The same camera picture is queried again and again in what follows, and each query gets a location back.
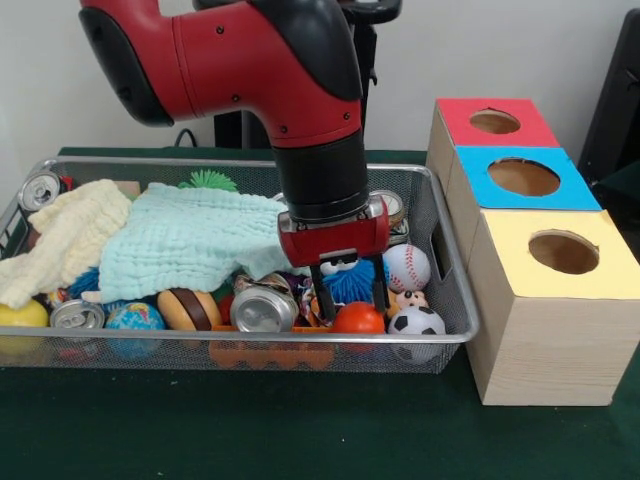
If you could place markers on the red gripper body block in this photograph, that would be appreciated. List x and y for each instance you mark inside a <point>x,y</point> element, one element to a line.
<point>335,240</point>

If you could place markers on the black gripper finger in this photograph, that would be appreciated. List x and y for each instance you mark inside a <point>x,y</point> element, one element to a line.
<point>382,285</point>
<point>324,295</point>

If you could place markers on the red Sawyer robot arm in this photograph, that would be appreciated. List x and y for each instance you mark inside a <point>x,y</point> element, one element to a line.
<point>240,65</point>

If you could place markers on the wooden box with three holes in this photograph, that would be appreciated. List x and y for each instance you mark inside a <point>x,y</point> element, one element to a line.
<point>550,340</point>

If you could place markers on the shallow metal mesh bin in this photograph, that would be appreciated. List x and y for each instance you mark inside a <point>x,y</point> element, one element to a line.
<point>100,172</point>

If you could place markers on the crumpled colourful paper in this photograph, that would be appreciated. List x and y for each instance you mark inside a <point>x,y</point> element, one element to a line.
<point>307,300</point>

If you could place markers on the blue fuzzy toy with eyes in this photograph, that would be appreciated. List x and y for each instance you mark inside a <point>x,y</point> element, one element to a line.
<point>355,282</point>

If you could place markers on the white baseball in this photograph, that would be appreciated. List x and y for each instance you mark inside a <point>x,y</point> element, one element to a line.
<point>407,270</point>

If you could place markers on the orange ball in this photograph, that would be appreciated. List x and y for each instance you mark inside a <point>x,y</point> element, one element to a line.
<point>359,319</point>

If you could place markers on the black and white soccer ball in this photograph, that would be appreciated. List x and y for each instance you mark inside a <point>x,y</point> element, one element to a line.
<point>417,320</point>

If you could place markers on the crushed silver can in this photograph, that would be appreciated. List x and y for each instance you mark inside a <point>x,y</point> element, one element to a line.
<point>262,310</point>

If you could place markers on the gold drink can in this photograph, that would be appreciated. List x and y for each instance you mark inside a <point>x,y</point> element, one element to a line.
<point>396,210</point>

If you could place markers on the light blue muslin cloth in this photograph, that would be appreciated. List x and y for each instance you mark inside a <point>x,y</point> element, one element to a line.
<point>200,235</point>

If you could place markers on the dark green tablecloth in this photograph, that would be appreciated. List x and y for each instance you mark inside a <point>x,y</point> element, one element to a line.
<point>622,200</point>
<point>300,430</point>

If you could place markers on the toy hamburger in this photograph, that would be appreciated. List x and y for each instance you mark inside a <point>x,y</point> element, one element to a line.
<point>187,310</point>

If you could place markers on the globe print ball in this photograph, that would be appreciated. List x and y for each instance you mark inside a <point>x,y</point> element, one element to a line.
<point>135,317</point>

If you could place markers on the cream muslin cloth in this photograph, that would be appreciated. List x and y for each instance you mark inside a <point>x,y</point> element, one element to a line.
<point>70,225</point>

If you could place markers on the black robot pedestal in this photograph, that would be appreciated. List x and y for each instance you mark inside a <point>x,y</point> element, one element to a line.
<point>227,131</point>

